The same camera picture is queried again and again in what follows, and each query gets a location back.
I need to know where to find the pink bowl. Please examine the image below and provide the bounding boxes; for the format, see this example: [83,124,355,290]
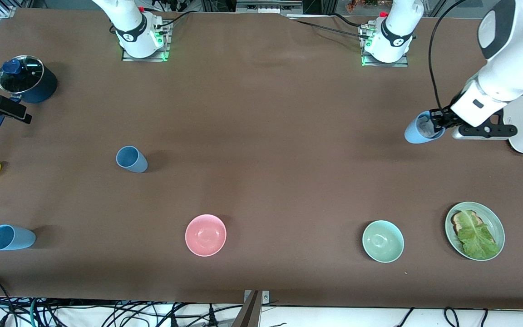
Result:
[185,214,227,257]

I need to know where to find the small metal bracket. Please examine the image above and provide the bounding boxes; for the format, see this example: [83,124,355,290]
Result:
[243,291,270,304]

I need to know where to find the pale green plate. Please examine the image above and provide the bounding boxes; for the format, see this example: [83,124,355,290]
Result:
[445,202,505,261]

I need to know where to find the pale green bowl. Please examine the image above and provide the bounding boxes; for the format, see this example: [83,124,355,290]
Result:
[362,220,405,263]

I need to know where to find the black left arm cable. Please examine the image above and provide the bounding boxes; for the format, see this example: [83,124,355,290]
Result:
[429,0,469,112]

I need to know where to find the dark blue pot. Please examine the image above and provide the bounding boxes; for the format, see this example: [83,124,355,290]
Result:
[0,55,58,135]

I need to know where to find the black base cable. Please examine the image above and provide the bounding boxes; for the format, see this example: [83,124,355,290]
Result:
[289,17,371,39]
[155,10,198,30]

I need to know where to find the artificial flowers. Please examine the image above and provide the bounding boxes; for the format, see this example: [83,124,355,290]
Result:
[345,0,382,13]

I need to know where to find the blue plastic cup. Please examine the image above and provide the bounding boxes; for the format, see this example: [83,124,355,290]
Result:
[404,111,446,144]
[116,146,148,173]
[0,225,36,251]

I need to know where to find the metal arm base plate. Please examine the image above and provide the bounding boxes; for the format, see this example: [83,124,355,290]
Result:
[122,20,171,62]
[361,23,410,68]

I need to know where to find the grey metal box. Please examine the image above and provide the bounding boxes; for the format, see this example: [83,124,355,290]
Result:
[236,0,304,15]

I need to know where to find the green lettuce leaf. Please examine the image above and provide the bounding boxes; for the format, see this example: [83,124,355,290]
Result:
[457,211,500,259]

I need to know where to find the dark slanted bar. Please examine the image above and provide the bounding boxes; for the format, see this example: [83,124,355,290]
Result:
[231,291,262,327]

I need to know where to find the glass pot lid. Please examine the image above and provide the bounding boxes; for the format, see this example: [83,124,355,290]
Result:
[0,55,44,94]

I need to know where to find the toast slice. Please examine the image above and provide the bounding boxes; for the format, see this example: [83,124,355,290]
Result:
[451,210,496,243]

